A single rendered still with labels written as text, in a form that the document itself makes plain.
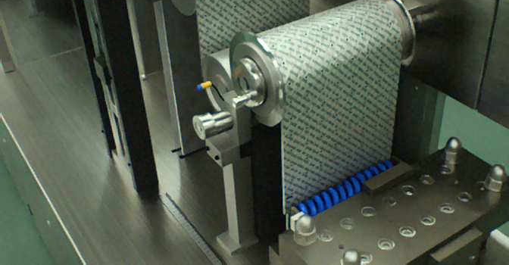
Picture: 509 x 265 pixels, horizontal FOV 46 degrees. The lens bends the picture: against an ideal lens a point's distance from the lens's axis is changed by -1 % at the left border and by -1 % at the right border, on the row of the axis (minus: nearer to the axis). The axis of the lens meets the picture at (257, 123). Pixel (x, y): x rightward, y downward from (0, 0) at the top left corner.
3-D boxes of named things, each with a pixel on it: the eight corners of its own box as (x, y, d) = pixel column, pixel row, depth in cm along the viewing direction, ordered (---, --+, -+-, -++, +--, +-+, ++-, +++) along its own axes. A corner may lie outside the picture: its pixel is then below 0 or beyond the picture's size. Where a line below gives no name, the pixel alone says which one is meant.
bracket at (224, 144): (214, 241, 110) (198, 103, 93) (244, 227, 113) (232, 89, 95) (229, 258, 107) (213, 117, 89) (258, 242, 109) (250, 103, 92)
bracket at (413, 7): (379, 10, 101) (381, 0, 100) (404, 2, 103) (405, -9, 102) (401, 20, 97) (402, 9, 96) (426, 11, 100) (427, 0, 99)
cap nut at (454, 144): (436, 156, 107) (440, 136, 104) (451, 148, 109) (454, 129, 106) (452, 166, 104) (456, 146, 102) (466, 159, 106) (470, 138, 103)
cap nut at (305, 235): (288, 235, 93) (288, 213, 90) (307, 225, 94) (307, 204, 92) (303, 249, 90) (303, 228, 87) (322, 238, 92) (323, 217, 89)
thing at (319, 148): (282, 213, 98) (280, 121, 87) (388, 160, 108) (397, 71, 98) (285, 215, 98) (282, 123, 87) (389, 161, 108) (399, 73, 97)
